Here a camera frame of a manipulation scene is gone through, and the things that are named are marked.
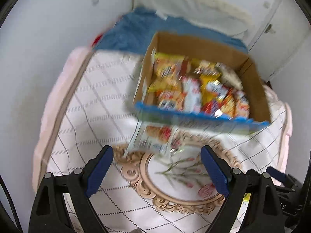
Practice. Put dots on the white pillow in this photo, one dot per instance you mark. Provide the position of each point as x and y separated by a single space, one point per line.
217 15

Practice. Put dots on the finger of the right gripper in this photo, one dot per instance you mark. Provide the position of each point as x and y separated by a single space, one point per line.
279 176

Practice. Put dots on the floral white quilt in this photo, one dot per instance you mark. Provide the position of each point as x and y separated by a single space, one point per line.
90 106

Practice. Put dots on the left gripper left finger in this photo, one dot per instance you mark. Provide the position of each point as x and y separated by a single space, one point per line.
49 212

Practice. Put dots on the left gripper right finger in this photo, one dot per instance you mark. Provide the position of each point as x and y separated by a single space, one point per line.
263 213

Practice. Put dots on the cardboard snack box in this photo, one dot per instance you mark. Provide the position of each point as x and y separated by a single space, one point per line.
194 82

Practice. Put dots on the blue bed sheet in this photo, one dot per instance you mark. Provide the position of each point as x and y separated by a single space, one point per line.
133 32

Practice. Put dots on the white cookie snack packet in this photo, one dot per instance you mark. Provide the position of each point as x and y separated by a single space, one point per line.
154 138

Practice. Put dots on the white door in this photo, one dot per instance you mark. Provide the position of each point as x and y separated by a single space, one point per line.
280 36

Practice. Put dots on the wall switch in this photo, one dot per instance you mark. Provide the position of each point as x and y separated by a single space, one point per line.
94 2

